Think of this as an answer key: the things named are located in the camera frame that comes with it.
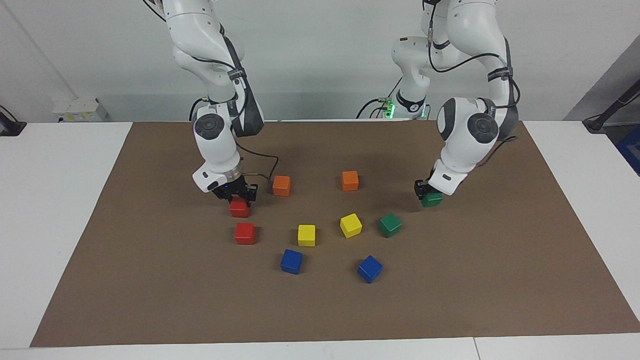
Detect white power strip box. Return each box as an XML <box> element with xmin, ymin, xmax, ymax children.
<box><xmin>52</xmin><ymin>97</ymin><xmax>109</xmax><ymax>124</ymax></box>

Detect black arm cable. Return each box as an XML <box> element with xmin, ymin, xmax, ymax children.
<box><xmin>141</xmin><ymin>0</ymin><xmax>280</xmax><ymax>181</ymax></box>
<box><xmin>422</xmin><ymin>0</ymin><xmax>522</xmax><ymax>167</ymax></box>

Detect blue wooden cube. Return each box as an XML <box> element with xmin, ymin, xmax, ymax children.
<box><xmin>280</xmin><ymin>248</ymin><xmax>304</xmax><ymax>275</ymax></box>
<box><xmin>357</xmin><ymin>255</ymin><xmax>384</xmax><ymax>284</ymax></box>

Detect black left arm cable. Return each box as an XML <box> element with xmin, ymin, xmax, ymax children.
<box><xmin>422</xmin><ymin>0</ymin><xmax>522</xmax><ymax>167</ymax></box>

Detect black table clamp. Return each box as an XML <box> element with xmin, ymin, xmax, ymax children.
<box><xmin>0</xmin><ymin>105</ymin><xmax>27</xmax><ymax>137</ymax></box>

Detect yellow wooden cube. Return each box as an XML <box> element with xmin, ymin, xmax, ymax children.
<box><xmin>339</xmin><ymin>213</ymin><xmax>363</xmax><ymax>239</ymax></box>
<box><xmin>297</xmin><ymin>224</ymin><xmax>317</xmax><ymax>248</ymax></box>

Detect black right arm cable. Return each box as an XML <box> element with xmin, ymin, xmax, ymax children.
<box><xmin>141</xmin><ymin>0</ymin><xmax>280</xmax><ymax>181</ymax></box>

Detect brown paper table mat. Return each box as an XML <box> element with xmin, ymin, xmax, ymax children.
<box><xmin>29</xmin><ymin>119</ymin><xmax>640</xmax><ymax>348</ymax></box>

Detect red wooden cube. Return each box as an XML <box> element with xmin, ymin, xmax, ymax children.
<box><xmin>229</xmin><ymin>196</ymin><xmax>251</xmax><ymax>219</ymax></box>
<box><xmin>234</xmin><ymin>222</ymin><xmax>256</xmax><ymax>246</ymax></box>

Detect black base cables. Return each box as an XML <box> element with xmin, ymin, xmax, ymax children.
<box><xmin>356</xmin><ymin>76</ymin><xmax>404</xmax><ymax>120</ymax></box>
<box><xmin>188</xmin><ymin>96</ymin><xmax>211</xmax><ymax>122</ymax></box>

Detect blue crate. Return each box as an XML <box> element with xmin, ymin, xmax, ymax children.
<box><xmin>615</xmin><ymin>125</ymin><xmax>640</xmax><ymax>177</ymax></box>

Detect black right base cables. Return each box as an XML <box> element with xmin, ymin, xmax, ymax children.
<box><xmin>188</xmin><ymin>96</ymin><xmax>211</xmax><ymax>122</ymax></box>

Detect black left base cables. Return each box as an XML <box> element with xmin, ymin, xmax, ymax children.
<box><xmin>356</xmin><ymin>76</ymin><xmax>404</xmax><ymax>120</ymax></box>

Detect black stand pole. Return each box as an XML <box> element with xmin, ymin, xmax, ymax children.
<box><xmin>582</xmin><ymin>79</ymin><xmax>640</xmax><ymax>134</ymax></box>

